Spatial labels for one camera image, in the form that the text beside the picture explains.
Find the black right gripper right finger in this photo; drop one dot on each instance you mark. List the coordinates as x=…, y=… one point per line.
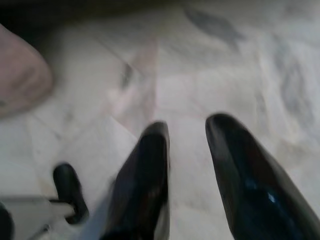
x=250, y=180

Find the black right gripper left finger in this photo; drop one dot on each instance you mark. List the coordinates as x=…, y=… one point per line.
x=142, y=180

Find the robot black right foot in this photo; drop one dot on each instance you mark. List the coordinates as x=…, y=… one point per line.
x=67, y=182

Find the pale pink cushion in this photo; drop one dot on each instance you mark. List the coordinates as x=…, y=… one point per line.
x=20, y=82

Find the robot silver right leg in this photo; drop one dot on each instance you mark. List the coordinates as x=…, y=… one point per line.
x=30, y=210

